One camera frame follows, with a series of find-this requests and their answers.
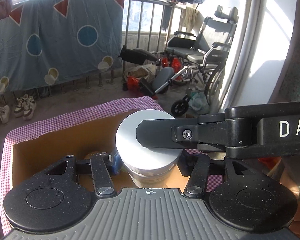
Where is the white pill bottle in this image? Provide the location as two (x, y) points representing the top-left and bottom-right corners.
(115, 109), (182, 188)

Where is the green dropper bottle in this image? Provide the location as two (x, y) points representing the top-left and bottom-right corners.
(84, 151), (108, 159)

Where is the purple checkered tablecloth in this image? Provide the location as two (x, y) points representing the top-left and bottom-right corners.
(0, 95), (225, 236)

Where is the brown cardboard box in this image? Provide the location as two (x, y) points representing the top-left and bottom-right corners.
(12, 108), (191, 190)

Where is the wheelchair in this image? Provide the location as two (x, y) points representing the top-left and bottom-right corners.
(119, 6), (238, 117)

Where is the red plastic bag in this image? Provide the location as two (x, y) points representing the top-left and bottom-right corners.
(127, 76), (140, 92)

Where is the white green sneaker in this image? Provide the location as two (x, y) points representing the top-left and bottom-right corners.
(14, 93), (29, 118)
(23, 96), (37, 120)

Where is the metal balcony railing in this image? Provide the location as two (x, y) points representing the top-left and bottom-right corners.
(121, 0), (188, 81)

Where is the blue patterned bedsheet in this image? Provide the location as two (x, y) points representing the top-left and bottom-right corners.
(0, 0), (125, 94)

